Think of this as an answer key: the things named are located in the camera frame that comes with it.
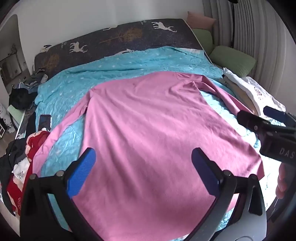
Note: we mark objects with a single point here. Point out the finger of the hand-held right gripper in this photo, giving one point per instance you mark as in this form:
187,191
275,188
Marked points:
251,120
276,113

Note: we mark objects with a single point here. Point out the black garment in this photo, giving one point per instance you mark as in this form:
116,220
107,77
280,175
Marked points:
12,155

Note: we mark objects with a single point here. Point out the blue star-print blanket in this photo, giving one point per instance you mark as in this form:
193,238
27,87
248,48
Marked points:
69,92

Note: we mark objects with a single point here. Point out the dark clothes heap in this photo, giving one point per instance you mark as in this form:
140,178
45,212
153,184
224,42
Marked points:
22,98

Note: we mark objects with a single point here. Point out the dark deer-print bed sheet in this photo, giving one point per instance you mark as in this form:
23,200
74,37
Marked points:
138,34

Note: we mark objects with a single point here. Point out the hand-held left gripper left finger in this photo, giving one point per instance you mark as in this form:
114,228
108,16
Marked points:
82,172

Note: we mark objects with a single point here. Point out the white patterned bag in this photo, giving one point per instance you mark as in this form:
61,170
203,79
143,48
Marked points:
5,120

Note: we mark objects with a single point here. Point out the folded white shirt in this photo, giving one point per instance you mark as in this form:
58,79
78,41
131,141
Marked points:
254,89

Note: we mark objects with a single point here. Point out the large green pillow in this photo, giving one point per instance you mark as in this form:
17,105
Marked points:
233,60

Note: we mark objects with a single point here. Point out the small green pillow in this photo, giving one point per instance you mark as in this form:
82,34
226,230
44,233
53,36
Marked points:
203,40

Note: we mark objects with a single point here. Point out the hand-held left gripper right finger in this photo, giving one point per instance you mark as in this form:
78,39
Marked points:
204,172

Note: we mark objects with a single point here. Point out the red garment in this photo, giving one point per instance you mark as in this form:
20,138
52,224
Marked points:
15,194

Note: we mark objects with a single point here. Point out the person's right hand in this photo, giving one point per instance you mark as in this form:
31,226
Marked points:
282,180

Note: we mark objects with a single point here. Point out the white pleated curtain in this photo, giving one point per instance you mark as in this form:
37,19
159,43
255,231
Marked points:
259,34

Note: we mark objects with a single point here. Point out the smartphone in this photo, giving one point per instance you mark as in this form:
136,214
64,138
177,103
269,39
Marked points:
44,122

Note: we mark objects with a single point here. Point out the pink pillow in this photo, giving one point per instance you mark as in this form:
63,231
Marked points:
200,20

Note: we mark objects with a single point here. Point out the folded beige garment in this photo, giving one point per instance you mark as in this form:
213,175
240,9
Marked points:
240,93

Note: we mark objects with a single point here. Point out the arched wall mirror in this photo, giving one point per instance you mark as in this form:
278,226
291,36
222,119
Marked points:
11,53

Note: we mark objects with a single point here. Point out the white printed garment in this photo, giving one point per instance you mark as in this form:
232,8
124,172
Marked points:
20,170

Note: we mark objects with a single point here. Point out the pink long-sleeve shirt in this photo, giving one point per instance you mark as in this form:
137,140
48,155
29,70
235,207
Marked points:
150,129

